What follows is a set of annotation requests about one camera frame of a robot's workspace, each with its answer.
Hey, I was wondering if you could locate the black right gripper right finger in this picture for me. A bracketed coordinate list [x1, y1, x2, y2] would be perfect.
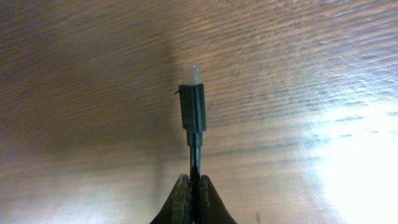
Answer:
[195, 175, 237, 224]

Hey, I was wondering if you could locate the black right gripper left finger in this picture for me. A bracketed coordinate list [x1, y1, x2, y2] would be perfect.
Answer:
[150, 174, 192, 224]

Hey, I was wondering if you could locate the black charger cable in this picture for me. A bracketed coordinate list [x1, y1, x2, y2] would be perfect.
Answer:
[174, 65, 207, 187]

